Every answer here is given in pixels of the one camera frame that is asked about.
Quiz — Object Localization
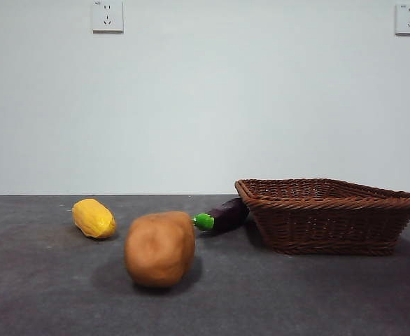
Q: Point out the yellow corn cob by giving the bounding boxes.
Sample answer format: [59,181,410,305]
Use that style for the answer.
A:
[71,198,117,240]

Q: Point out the purple eggplant with green cap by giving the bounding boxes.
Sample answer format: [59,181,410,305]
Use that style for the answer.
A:
[191,197,250,232]

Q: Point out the brown potato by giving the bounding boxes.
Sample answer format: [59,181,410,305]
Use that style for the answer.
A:
[123,210,196,290]

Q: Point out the brown wicker basket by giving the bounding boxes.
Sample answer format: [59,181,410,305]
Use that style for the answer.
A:
[234,178,410,256]

